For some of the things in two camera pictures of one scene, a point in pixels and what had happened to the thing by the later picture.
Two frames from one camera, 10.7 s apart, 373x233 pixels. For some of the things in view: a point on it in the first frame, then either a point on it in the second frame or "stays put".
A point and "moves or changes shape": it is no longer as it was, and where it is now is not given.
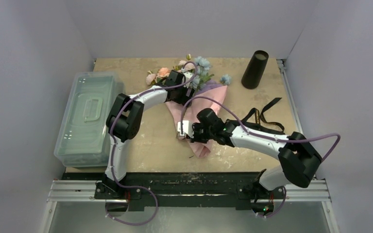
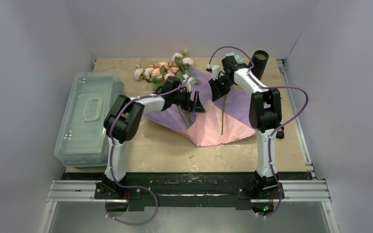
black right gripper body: x=194 y=132 → x=220 y=85
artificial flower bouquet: x=199 y=64 → x=158 y=73
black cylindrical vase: x=254 y=72 stays put
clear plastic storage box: x=83 y=140 stays put
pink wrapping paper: x=211 y=99 moves or changes shape
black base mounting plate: x=186 y=190 stays put
